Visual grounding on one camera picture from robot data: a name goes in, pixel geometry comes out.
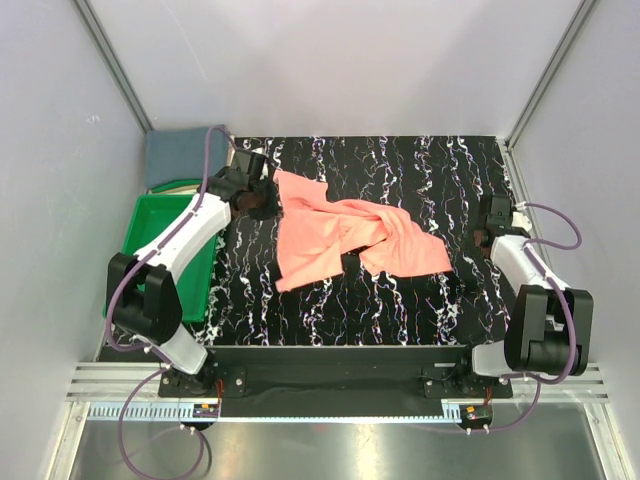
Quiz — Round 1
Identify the purple cable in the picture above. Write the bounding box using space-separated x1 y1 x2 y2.
414 202 584 435
107 125 214 476

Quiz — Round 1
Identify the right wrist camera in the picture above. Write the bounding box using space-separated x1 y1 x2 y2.
511 202 533 232

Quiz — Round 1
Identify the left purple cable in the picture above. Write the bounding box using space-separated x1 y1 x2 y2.
107 125 214 476

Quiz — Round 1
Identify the black marble pattern mat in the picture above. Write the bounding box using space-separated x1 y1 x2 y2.
187 135 517 347

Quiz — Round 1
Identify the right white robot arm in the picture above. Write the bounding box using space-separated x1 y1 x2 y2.
453 194 594 397

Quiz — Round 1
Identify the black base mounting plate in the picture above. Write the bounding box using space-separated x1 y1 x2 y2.
159 346 512 422

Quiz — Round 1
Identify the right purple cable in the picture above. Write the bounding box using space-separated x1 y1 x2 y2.
414 202 584 435

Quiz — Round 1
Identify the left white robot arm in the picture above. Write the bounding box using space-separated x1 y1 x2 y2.
105 150 278 396

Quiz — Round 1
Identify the pink t-shirt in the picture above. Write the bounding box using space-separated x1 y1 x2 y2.
274 170 452 293

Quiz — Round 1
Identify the aluminium rail frame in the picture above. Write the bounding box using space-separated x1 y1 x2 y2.
47 347 639 479

